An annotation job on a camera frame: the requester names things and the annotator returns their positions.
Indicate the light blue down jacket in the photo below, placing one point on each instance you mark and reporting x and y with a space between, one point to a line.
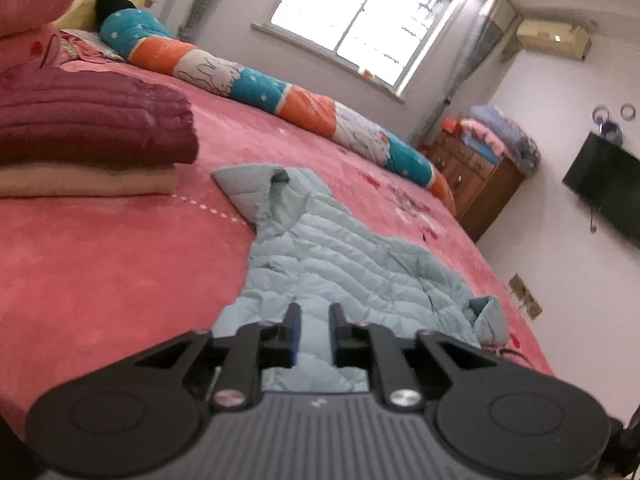
325 260

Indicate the black pillow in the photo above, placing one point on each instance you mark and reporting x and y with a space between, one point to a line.
110 5

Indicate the red box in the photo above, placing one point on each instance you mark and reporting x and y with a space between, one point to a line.
451 124

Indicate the air conditioner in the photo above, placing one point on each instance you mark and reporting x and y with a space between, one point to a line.
550 37

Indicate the beige quilted jacket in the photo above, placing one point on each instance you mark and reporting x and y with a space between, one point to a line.
85 180

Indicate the blue wall ornament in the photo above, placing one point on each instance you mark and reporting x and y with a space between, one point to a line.
609 127

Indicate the grey checked curtain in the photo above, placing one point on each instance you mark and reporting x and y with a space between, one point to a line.
480 45
205 0

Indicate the wall socket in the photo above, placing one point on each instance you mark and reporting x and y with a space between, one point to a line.
525 295

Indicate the wooden dresser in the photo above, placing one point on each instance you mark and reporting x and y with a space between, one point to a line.
480 195

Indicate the folded pink blanket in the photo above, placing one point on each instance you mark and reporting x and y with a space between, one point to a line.
480 132

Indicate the pink fleece bed blanket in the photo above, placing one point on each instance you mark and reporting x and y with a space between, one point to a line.
125 260

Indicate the black wall television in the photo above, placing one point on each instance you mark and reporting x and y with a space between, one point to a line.
605 185

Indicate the folded teal blanket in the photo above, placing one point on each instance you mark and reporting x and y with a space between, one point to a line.
485 154

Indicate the maroon down jacket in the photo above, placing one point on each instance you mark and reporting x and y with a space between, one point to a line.
90 115

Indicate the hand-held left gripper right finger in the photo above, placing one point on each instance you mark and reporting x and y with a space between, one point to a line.
336 332

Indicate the pink plush toy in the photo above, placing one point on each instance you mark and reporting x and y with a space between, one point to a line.
30 0

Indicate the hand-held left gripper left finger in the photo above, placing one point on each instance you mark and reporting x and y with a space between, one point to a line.
295 332

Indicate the rolled cartoon rabbit quilt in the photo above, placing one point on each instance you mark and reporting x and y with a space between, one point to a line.
260 85

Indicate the window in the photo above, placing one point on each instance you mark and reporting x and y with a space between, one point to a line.
360 15

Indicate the folded blue-grey blanket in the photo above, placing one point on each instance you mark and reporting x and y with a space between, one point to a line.
515 140

